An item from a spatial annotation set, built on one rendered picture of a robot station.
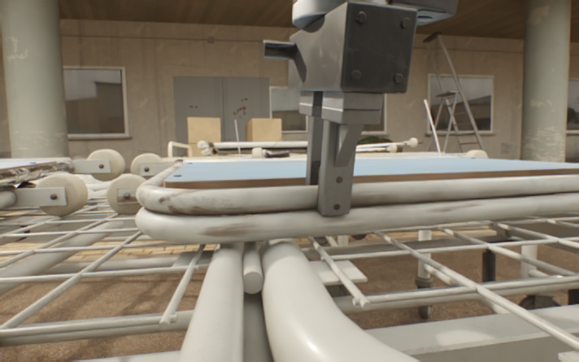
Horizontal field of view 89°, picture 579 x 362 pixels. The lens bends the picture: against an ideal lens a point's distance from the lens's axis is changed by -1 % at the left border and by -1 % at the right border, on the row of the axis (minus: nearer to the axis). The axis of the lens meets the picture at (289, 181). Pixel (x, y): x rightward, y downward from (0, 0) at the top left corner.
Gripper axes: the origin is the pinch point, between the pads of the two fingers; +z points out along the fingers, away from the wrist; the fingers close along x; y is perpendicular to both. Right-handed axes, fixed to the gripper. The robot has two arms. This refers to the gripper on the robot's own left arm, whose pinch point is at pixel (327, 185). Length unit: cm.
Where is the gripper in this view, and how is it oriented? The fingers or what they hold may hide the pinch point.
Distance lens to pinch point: 27.3
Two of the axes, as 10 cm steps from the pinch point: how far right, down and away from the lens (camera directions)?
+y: -9.7, 0.4, -2.6
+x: 2.6, 2.9, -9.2
